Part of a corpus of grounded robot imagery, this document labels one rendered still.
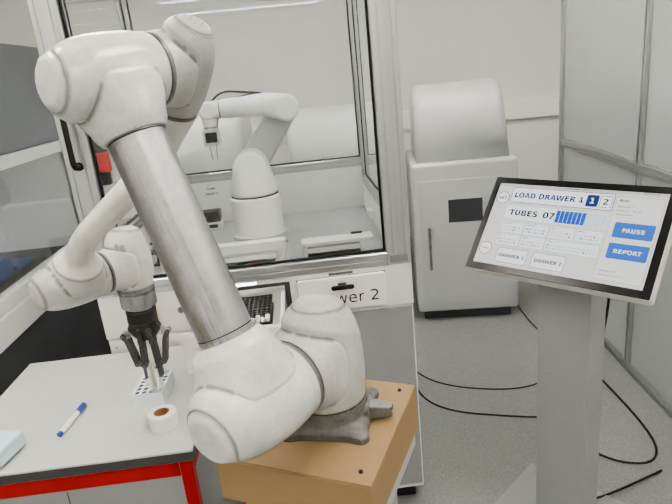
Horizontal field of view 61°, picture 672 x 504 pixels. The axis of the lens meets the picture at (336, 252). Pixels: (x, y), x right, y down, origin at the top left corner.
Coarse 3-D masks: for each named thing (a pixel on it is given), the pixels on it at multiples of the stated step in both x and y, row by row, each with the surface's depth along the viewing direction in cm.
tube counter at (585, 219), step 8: (544, 208) 166; (544, 216) 165; (552, 216) 163; (560, 216) 162; (568, 216) 160; (576, 216) 159; (584, 216) 157; (592, 216) 156; (600, 216) 154; (608, 216) 153; (568, 224) 159; (576, 224) 158; (584, 224) 156; (592, 224) 155; (600, 224) 154
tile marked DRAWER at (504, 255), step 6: (498, 252) 169; (504, 252) 168; (510, 252) 167; (516, 252) 165; (522, 252) 164; (498, 258) 168; (504, 258) 167; (510, 258) 166; (516, 258) 165; (522, 258) 164; (516, 264) 164; (522, 264) 163
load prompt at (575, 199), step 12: (516, 192) 174; (528, 192) 171; (540, 192) 169; (552, 192) 166; (564, 192) 164; (576, 192) 162; (588, 192) 159; (540, 204) 167; (552, 204) 165; (564, 204) 162; (576, 204) 160; (588, 204) 158; (600, 204) 156; (612, 204) 154
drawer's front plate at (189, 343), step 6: (270, 324) 155; (276, 324) 154; (276, 330) 154; (186, 336) 153; (192, 336) 153; (186, 342) 153; (192, 342) 153; (186, 348) 153; (192, 348) 153; (186, 354) 154; (192, 354) 154; (186, 360) 154; (192, 360) 154; (186, 366) 155; (192, 372) 156
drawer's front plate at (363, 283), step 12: (336, 276) 186; (348, 276) 185; (360, 276) 185; (372, 276) 186; (384, 276) 186; (300, 288) 185; (312, 288) 185; (324, 288) 186; (360, 288) 186; (372, 288) 187; (384, 288) 187; (348, 300) 187; (372, 300) 188; (384, 300) 188
